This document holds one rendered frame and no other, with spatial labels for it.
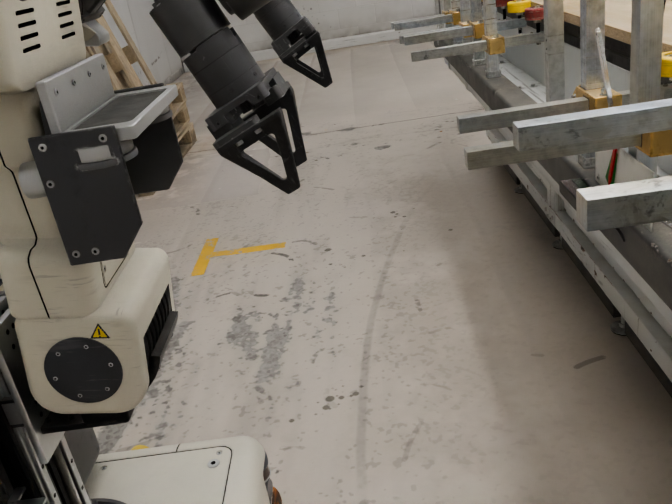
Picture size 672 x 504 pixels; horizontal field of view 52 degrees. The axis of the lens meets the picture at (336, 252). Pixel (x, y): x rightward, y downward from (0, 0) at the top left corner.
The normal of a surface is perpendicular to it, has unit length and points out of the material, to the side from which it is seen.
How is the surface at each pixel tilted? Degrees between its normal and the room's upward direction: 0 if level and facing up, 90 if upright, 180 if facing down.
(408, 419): 0
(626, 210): 90
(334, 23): 90
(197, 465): 0
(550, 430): 0
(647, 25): 90
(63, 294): 90
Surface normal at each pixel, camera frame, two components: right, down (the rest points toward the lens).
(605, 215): 0.00, 0.41
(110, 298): -0.01, -0.91
